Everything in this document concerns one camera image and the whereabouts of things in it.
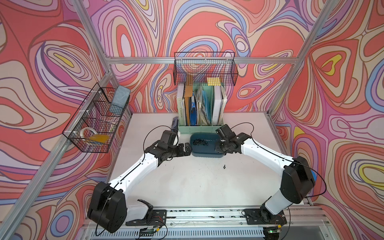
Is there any white binder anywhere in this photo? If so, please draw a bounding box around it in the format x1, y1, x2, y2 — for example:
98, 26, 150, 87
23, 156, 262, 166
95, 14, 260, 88
212, 86, 222, 126

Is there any aluminium front rail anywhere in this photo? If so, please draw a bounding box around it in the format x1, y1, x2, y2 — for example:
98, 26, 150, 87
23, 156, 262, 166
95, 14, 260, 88
75, 205, 338, 240

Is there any blue folder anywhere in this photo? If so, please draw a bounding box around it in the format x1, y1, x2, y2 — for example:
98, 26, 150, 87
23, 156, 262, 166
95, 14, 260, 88
190, 101, 198, 126

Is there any black wire basket back wall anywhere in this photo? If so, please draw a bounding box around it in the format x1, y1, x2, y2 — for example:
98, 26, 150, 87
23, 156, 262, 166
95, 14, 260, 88
174, 51, 239, 86

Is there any black wire basket left wall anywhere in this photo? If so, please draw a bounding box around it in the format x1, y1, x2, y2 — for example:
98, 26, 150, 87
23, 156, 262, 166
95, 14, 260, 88
62, 83, 130, 153

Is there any teal plastic storage tray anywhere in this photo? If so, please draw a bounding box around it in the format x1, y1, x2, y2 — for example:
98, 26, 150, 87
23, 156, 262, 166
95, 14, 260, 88
190, 133, 224, 158

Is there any brown folder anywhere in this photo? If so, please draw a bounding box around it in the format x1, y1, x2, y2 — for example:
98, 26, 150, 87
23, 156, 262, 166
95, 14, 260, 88
184, 85, 193, 126

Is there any black wire basket wall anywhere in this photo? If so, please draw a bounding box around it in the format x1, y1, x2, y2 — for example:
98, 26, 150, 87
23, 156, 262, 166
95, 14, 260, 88
174, 51, 239, 86
62, 83, 130, 153

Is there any white tape roll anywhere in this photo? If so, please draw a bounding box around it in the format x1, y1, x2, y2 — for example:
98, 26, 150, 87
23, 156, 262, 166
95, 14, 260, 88
80, 127, 98, 139

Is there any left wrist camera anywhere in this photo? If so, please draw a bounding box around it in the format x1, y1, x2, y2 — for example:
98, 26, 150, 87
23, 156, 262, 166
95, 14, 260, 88
160, 130, 178, 146

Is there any yellow sticky note pad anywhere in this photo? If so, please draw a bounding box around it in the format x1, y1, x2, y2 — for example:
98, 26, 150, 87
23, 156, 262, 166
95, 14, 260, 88
207, 77, 222, 86

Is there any mint green file organizer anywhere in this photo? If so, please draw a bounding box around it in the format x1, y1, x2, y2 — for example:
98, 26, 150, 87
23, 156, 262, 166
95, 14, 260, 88
177, 85, 228, 134

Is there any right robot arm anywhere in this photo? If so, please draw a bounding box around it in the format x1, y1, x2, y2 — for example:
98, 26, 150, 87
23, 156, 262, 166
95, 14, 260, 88
215, 137, 315, 224

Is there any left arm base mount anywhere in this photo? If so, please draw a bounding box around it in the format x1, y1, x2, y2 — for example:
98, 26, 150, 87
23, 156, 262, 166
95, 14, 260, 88
125, 199, 168, 227

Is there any grey stapler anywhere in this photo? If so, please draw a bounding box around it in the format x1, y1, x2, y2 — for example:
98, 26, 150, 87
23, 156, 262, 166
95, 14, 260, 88
171, 117, 179, 133

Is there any yellow pad in basket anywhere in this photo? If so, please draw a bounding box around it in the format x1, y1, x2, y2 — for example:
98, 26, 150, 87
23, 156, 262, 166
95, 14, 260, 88
85, 134, 110, 145

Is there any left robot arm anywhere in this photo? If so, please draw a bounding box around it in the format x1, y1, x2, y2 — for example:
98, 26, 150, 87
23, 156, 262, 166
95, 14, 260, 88
87, 141, 192, 233

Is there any pile of black wing nuts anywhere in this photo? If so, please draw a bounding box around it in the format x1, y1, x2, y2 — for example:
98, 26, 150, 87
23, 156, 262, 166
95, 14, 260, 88
193, 139, 209, 146

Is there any grey blue sponge block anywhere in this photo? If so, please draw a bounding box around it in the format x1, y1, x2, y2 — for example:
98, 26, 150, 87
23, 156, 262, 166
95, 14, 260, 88
112, 86, 131, 108

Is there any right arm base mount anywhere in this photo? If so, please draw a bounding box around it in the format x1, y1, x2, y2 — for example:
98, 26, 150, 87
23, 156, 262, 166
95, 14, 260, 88
241, 208, 287, 226

